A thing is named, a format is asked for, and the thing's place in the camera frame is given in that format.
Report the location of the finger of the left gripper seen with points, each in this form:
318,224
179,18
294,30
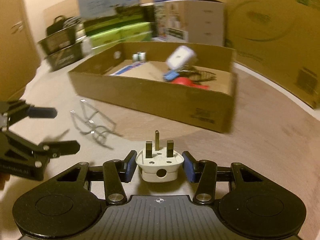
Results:
42,112

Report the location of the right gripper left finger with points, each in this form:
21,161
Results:
116,172

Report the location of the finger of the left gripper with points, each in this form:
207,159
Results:
59,148

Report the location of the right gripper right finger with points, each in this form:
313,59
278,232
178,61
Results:
204,174

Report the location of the white three-pin plug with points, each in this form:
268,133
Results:
159,164

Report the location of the red toy piece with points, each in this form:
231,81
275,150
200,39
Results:
187,82

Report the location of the wooden cabinet door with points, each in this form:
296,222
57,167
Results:
19,57

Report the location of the lower dark plastic bin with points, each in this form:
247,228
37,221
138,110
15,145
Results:
65,57

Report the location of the dark plastic bin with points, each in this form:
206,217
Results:
65,57
58,40

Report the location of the upper dark plastic bin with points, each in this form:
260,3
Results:
58,40

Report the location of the shallow cardboard tray box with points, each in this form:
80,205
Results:
211,108

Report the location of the black bag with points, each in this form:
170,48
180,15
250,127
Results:
56,26

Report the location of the striped tiger toy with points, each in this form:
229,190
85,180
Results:
197,75

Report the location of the clear box blue label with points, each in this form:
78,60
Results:
126,68

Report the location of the small blue object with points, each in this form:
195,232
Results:
170,76

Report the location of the flat gold box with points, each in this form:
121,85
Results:
146,71

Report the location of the white square night light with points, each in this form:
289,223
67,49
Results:
182,58

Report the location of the green white tape roll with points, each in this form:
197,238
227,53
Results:
139,57

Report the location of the green tissue pack bundle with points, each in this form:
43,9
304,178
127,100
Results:
129,33

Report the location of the green pasture milk box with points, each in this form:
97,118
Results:
103,15

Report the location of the white humidifier product box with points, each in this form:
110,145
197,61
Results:
192,21

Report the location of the large cardboard box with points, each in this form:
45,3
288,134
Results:
278,39

